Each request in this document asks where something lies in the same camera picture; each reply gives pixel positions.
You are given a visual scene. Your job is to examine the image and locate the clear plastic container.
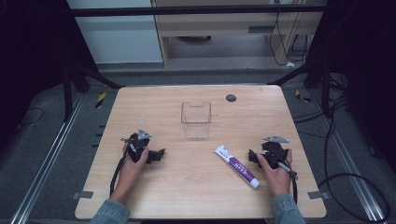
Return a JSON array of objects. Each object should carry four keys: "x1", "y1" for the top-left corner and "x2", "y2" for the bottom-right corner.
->
[{"x1": 180, "y1": 101, "x2": 213, "y2": 140}]

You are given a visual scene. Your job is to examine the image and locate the aluminium floor rail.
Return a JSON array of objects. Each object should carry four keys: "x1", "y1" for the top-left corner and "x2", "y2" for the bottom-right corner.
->
[
  {"x1": 9, "y1": 92, "x2": 87, "y2": 224},
  {"x1": 307, "y1": 88, "x2": 387, "y2": 223}
]

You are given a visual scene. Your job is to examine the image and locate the thin black floor cable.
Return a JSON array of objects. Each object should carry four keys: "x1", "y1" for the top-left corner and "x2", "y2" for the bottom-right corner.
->
[{"x1": 15, "y1": 106, "x2": 46, "y2": 132}]

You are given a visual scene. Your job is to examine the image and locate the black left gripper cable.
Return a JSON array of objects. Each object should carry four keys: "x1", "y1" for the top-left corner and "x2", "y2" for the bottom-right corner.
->
[{"x1": 108, "y1": 136, "x2": 138, "y2": 196}]

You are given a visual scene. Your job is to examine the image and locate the yellow and black tape marker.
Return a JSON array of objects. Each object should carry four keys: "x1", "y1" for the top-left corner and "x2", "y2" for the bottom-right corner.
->
[
  {"x1": 94, "y1": 91, "x2": 107, "y2": 109},
  {"x1": 294, "y1": 89, "x2": 312, "y2": 105}
]

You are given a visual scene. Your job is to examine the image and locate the person's right hand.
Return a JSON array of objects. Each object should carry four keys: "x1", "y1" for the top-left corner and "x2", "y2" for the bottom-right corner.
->
[{"x1": 256, "y1": 148, "x2": 294, "y2": 197}]

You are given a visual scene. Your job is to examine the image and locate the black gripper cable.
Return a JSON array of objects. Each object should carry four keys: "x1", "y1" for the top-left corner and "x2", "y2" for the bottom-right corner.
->
[
  {"x1": 270, "y1": 148, "x2": 300, "y2": 205},
  {"x1": 108, "y1": 136, "x2": 138, "y2": 196}
]

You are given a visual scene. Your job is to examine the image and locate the white cabinet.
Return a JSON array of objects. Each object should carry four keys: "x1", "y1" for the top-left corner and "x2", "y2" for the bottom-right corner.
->
[{"x1": 66, "y1": 0, "x2": 164, "y2": 65}]

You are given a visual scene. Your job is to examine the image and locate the thick black floor cable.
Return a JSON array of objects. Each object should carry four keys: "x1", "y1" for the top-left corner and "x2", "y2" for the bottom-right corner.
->
[{"x1": 292, "y1": 73, "x2": 391, "y2": 224}]

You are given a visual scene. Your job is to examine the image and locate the black hanging desk cables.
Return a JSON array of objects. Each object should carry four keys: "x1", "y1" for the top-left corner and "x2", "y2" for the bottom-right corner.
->
[{"x1": 268, "y1": 0, "x2": 312, "y2": 67}]

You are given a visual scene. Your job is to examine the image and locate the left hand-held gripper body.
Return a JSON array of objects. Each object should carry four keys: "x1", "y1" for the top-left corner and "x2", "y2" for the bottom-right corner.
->
[{"x1": 120, "y1": 128, "x2": 154, "y2": 164}]

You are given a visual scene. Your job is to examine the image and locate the person's left hand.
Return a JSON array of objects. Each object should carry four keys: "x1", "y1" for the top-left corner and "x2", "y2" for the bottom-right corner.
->
[{"x1": 109, "y1": 142, "x2": 150, "y2": 203}]

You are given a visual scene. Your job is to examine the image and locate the black metal stand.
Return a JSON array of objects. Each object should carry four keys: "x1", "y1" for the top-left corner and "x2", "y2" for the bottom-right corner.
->
[
  {"x1": 267, "y1": 59, "x2": 332, "y2": 119},
  {"x1": 61, "y1": 62, "x2": 125, "y2": 123}
]

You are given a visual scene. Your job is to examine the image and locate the light wooden desk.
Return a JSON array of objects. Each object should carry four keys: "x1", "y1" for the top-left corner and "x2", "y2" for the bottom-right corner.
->
[{"x1": 150, "y1": 0, "x2": 329, "y2": 69}]

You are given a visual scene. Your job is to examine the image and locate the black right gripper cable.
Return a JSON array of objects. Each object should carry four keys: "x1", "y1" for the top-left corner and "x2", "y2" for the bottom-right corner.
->
[{"x1": 270, "y1": 148, "x2": 300, "y2": 205}]

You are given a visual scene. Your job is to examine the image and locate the white and purple toothpaste tube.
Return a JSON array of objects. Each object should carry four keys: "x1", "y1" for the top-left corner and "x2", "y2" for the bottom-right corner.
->
[{"x1": 213, "y1": 144, "x2": 262, "y2": 189}]

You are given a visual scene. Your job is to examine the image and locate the black horizontal bar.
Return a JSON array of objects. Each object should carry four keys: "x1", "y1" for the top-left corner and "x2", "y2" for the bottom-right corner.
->
[{"x1": 68, "y1": 4, "x2": 328, "y2": 19}]

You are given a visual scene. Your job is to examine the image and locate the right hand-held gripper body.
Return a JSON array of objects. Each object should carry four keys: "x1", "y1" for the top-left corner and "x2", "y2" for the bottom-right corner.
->
[{"x1": 261, "y1": 134, "x2": 291, "y2": 171}]

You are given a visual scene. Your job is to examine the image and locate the grey metal table bracket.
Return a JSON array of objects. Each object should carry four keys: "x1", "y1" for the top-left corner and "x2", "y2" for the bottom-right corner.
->
[
  {"x1": 307, "y1": 190, "x2": 331, "y2": 201},
  {"x1": 71, "y1": 190, "x2": 94, "y2": 201}
]

